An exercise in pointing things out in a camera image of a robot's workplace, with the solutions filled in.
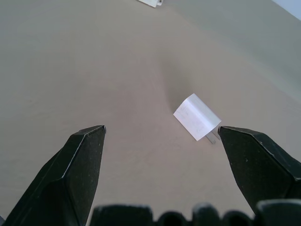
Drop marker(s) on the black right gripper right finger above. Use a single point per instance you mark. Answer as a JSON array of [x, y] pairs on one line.
[[258, 169]]

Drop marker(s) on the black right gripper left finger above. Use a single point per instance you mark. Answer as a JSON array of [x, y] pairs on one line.
[[68, 179]]

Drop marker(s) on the white USB wall charger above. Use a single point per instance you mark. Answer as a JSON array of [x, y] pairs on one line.
[[197, 115]]

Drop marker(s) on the white object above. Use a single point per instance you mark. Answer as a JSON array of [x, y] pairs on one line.
[[151, 2]]

